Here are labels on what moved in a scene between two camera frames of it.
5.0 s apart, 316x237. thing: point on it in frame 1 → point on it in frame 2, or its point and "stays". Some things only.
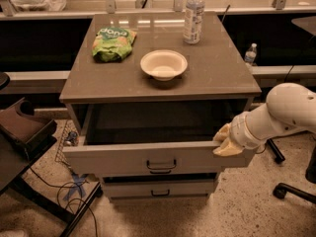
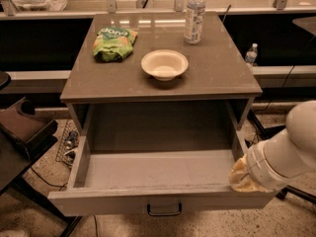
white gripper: x=237 y=132 → x=258 y=168
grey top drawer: x=153 y=136 → x=158 y=171
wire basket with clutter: x=69 y=137 stays
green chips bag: x=113 y=44 stays
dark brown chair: x=23 y=136 stays
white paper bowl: x=163 y=64 stays
